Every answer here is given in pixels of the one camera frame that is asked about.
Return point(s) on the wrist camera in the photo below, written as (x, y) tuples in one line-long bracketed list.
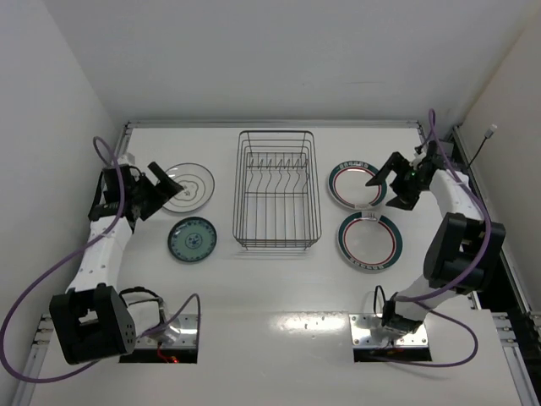
[(420, 155), (126, 160)]

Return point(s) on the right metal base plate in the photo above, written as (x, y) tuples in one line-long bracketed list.
[(368, 333)]

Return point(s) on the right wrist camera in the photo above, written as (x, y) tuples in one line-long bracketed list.
[(420, 155)]

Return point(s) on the green red rimmed plate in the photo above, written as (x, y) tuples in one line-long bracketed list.
[(347, 185), (369, 242)]

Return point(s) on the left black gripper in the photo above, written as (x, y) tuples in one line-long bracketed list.
[(151, 196)]

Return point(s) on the white plate green line rim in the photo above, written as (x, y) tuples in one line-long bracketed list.
[(198, 186)]

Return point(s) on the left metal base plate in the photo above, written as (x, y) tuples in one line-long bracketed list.
[(181, 334)]

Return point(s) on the metal base plate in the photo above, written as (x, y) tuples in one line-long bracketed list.
[(181, 334), (368, 333)]

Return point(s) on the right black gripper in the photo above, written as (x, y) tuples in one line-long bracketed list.
[(400, 182)]

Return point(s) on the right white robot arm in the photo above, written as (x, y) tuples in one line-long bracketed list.
[(464, 250)]

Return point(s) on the black wall cable white plug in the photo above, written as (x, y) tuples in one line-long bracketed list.
[(487, 135)]

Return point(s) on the grey wire dish rack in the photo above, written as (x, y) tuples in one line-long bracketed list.
[(276, 196)]

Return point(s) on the blue floral green plate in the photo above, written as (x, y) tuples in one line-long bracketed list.
[(192, 239)]

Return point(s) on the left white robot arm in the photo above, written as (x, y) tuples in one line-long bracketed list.
[(92, 319)]

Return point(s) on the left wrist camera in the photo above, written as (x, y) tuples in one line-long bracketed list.
[(126, 160)]

